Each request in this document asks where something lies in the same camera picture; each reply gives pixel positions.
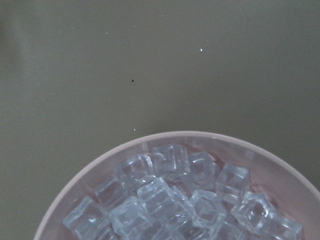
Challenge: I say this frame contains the pink bowl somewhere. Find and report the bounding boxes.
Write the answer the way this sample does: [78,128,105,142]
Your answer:
[34,131,320,240]

